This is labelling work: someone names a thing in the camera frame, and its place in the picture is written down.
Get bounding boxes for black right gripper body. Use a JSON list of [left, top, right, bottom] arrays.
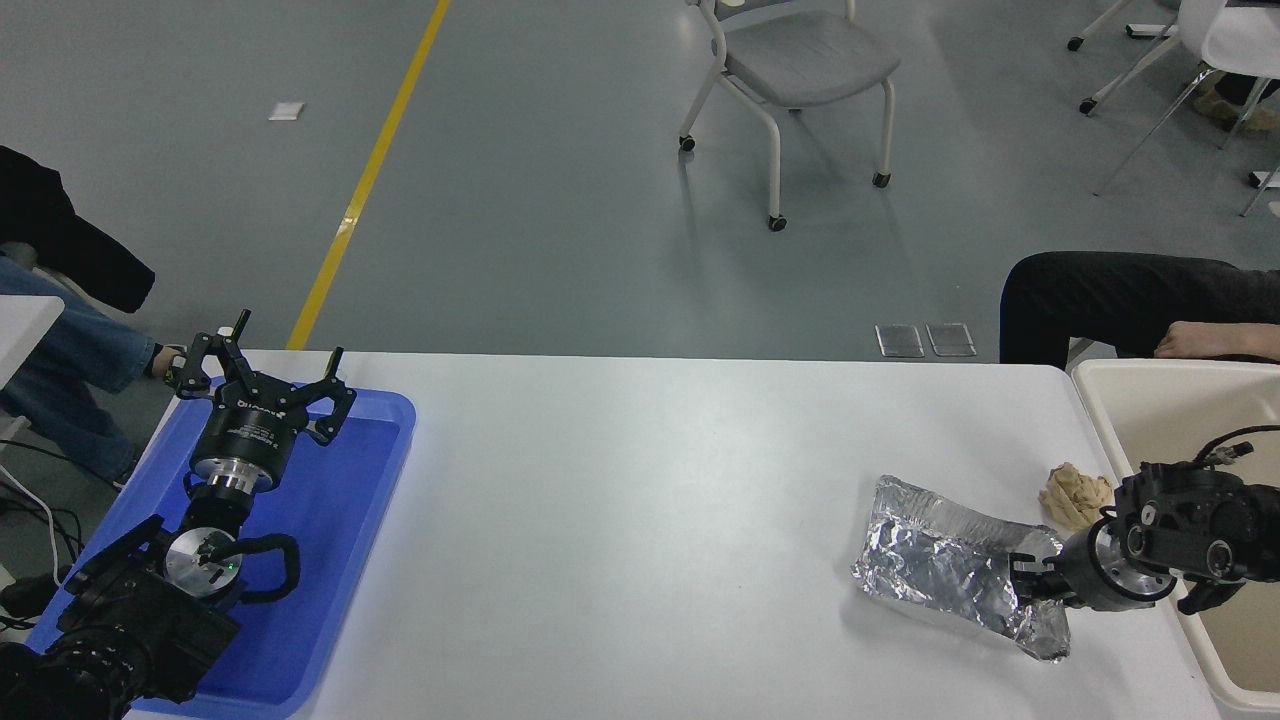
[[1050, 525, 1111, 611]]

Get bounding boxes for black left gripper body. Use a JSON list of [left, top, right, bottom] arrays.
[[190, 388, 313, 477]]

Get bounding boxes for silver foil plate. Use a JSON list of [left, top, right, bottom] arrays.
[[852, 475, 1071, 663]]

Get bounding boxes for person's hand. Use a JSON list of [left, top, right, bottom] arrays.
[[1153, 320, 1280, 363]]

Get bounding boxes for crumpled tan paper ball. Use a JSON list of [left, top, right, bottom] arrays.
[[1038, 462, 1116, 532]]

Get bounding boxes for blue plastic tray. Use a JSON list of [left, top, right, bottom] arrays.
[[25, 388, 416, 719]]

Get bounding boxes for person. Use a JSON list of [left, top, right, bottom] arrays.
[[0, 145, 187, 491], [1000, 250, 1280, 369]]

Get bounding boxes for large pale bin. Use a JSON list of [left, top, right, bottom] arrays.
[[1070, 358, 1280, 716]]

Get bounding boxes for small white table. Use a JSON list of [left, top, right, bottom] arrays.
[[0, 295, 66, 389]]

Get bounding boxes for person's foot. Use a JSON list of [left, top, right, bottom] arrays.
[[1190, 65, 1280, 133]]

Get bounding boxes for white chair base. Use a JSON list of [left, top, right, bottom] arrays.
[[1065, 0, 1181, 51]]

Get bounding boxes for white chair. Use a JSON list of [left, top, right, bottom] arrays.
[[1078, 0, 1280, 218]]

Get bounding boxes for grey wheeled chair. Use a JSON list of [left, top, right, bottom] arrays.
[[678, 0, 901, 233]]

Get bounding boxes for black floor cables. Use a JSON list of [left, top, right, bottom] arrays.
[[0, 440, 86, 631]]

